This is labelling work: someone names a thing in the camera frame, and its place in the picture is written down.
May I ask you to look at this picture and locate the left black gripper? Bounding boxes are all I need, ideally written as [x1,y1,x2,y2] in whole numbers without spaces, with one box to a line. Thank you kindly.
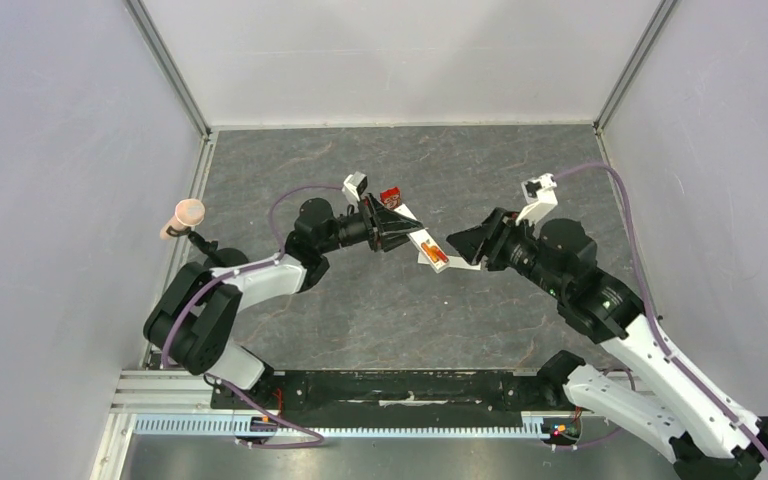
[318,192,422,254]

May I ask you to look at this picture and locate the white remote battery cover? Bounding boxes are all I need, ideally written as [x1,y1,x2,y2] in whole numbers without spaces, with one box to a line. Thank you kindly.
[446,256,482,271]

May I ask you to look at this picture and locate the red battery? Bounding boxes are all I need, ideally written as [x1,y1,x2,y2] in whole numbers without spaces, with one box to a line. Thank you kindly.
[423,242,448,263]

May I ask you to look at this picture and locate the white remote control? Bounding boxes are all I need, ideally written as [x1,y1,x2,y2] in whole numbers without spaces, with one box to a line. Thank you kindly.
[408,228,449,273]

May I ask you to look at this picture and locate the orange battery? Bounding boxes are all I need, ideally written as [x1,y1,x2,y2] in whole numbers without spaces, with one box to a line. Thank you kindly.
[420,243,448,264]

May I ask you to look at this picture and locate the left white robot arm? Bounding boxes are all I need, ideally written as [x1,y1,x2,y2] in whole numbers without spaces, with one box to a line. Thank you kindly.
[143,194,424,409]

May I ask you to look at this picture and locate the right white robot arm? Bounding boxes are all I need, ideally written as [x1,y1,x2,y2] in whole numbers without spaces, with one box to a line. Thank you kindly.
[447,208,768,479]

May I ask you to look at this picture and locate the small red toy block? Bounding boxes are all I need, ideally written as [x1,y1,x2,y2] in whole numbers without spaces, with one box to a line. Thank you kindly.
[380,187,402,209]

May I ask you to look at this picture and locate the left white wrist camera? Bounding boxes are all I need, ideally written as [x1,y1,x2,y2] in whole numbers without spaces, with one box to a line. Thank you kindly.
[341,171,368,204]

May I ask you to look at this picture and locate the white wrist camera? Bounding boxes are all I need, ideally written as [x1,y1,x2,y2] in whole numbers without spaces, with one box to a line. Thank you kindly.
[515,173,558,225]
[341,171,368,204]

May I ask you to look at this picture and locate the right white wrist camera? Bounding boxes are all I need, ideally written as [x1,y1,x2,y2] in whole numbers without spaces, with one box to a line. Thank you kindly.
[515,173,558,225]

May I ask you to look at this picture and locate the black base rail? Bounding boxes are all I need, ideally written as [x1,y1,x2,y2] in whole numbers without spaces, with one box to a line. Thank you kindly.
[246,369,575,430]

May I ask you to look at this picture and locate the pink handle knob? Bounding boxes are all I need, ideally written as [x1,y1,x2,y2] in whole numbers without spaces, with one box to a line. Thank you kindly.
[159,198,206,240]

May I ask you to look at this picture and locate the white slotted cable duct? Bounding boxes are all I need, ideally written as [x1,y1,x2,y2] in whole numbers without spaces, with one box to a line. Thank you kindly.
[133,413,550,440]

